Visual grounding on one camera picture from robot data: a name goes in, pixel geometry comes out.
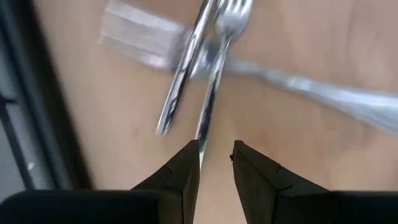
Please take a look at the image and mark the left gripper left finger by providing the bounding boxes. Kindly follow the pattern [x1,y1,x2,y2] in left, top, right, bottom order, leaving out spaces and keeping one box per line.
[130,139,200,224]

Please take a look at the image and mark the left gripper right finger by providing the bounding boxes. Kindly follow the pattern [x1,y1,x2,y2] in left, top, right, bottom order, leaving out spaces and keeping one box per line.
[231,139,330,224]

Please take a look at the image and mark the pale translucent tape patch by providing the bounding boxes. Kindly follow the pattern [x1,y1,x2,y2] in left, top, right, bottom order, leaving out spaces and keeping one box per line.
[98,0,189,71]

